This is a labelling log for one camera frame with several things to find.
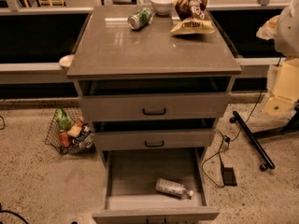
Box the bottom grey drawer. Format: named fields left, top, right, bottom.
left=93, top=147, right=220, bottom=224

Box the middle grey drawer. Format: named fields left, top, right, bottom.
left=93, top=118, right=216, bottom=150

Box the green chip bag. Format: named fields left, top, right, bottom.
left=54, top=108, right=72, bottom=131

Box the yellow snack packet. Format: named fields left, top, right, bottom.
left=67, top=124, right=81, bottom=137

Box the black wire basket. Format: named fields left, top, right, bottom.
left=45, top=107, right=95, bottom=155

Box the black floor cable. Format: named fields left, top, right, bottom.
left=201, top=89, right=263, bottom=189

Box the white bowl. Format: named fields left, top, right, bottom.
left=150, top=0, right=174, bottom=15

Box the brown chip bag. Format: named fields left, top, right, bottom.
left=170, top=0, right=215, bottom=35

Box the top grey drawer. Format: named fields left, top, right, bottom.
left=78, top=77, right=230, bottom=121

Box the black rolling stand base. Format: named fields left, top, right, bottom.
left=230, top=105, right=299, bottom=171

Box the black power adapter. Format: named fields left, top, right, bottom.
left=221, top=167, right=237, bottom=186

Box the dark blue snack bag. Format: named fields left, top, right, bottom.
left=72, top=125, right=93, bottom=149

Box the black cable at left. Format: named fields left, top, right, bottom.
left=0, top=203, right=30, bottom=224

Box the grey drawer cabinet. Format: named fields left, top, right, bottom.
left=66, top=4, right=243, bottom=224

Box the green soda can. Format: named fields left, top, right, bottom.
left=127, top=7, right=152, bottom=31

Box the small round white disc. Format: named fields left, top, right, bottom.
left=59, top=54, right=75, bottom=67

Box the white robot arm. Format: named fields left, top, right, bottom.
left=256, top=0, right=299, bottom=58

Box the grey drawer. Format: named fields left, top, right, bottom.
left=78, top=77, right=230, bottom=121
left=93, top=118, right=216, bottom=150
left=93, top=147, right=220, bottom=224

